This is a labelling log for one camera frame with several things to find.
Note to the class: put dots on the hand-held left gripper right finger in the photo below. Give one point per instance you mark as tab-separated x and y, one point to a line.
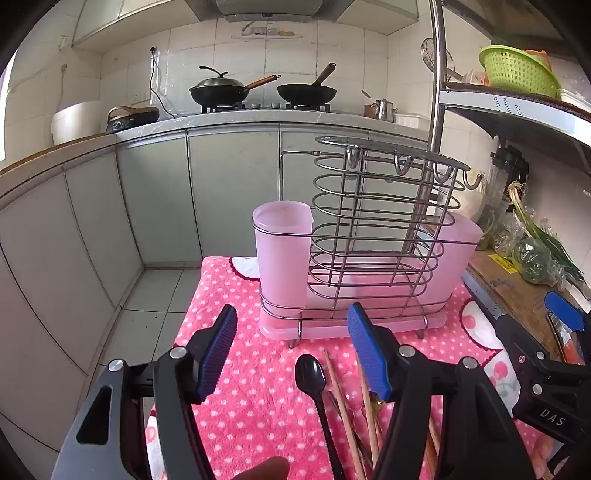
369	355

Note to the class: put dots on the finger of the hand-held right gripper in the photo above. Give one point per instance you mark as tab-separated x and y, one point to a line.
563	308
521	346

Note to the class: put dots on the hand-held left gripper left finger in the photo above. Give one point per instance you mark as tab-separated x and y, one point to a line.
217	355

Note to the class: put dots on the gold spoon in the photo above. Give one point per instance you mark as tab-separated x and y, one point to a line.
376	401

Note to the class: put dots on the light wooden chopstick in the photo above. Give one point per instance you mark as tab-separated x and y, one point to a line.
344	415
368	415

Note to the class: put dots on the black plastic spoon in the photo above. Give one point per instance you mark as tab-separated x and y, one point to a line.
310	376

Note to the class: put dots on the person's left hand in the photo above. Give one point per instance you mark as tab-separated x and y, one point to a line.
270	470

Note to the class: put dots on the cardboard sheet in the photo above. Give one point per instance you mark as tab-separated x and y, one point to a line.
512	290

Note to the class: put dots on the plastic bag of greens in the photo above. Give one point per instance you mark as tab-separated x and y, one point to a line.
531	263

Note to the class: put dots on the pink polka dot cloth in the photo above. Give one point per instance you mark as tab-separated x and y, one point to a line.
258	397

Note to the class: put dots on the bunch of scallions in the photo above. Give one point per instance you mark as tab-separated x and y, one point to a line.
549	240

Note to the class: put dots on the napa cabbage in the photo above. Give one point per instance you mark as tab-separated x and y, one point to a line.
473	198

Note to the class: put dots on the black blender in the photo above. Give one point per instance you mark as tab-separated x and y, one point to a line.
508	170

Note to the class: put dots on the grey kitchen counter cabinets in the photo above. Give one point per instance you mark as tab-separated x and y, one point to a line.
152	198

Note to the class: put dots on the white tray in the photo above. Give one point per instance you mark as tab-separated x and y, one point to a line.
575	98

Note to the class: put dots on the white rectangular container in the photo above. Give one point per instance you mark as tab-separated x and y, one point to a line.
411	121

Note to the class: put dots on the green plastic basket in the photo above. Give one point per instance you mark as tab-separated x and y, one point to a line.
517	74

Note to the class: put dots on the brown pot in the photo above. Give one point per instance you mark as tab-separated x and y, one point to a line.
368	110

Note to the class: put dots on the steel kettle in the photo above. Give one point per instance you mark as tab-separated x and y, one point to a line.
384	110

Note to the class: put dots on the black induction cooker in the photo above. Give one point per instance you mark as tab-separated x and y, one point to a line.
131	122

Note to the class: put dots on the stainless steel shelf rack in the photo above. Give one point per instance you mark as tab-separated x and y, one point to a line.
436	92

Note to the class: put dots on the orange snack bag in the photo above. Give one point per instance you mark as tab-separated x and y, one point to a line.
540	57

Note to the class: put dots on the gas stove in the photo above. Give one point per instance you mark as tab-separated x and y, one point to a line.
272	107

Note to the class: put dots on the black wok with lid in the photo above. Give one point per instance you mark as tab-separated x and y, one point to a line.
217	90

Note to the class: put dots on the black frying pan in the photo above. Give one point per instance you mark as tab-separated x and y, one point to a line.
307	92

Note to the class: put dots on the white rice cooker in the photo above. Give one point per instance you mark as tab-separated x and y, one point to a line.
76	122

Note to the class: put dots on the window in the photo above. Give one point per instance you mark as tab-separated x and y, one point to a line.
5	110

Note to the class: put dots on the range hood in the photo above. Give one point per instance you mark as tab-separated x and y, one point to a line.
268	9

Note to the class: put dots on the wall socket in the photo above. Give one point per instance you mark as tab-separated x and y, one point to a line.
140	98

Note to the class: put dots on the clear wall shelf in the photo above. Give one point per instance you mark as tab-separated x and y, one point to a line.
270	31

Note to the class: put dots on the upper wall cabinet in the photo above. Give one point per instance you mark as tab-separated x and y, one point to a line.
138	23

